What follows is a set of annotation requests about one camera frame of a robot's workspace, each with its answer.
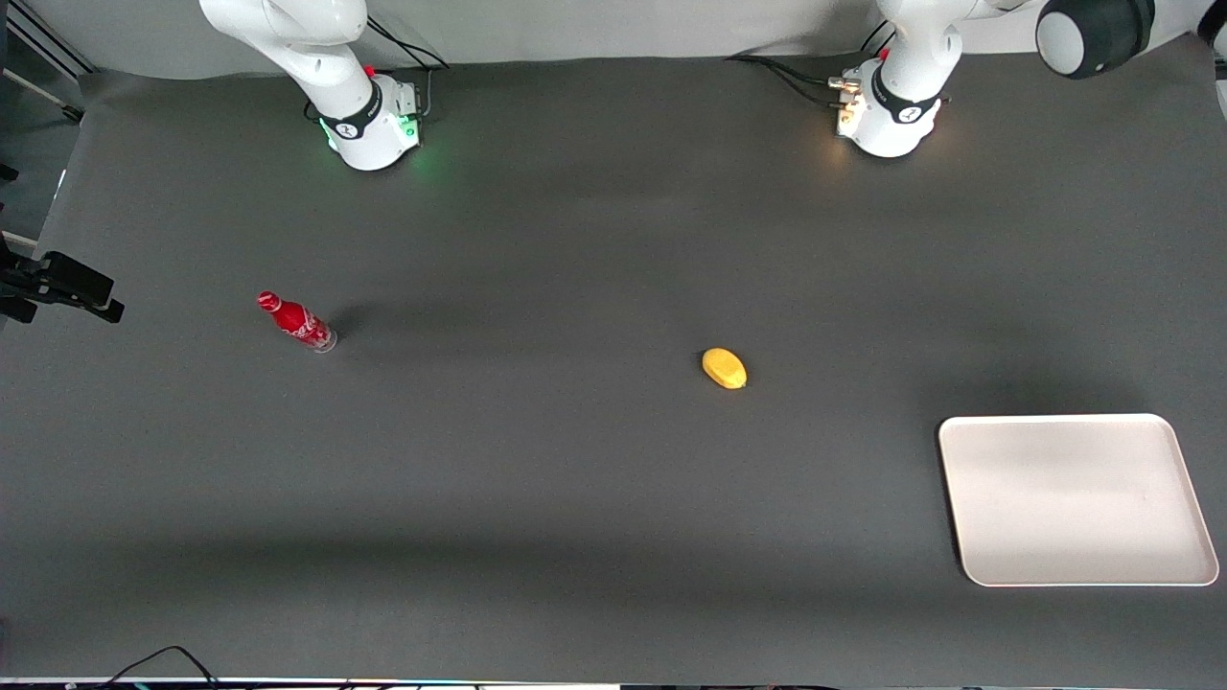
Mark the yellow lemon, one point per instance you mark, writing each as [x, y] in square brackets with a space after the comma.
[724, 368]

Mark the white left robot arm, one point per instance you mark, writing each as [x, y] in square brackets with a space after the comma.
[911, 57]

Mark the white rectangular tray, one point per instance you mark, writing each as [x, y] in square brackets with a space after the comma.
[1074, 498]

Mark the red cola bottle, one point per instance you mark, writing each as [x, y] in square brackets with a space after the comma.
[296, 322]

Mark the aluminium frame profile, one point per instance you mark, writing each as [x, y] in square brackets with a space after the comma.
[48, 43]

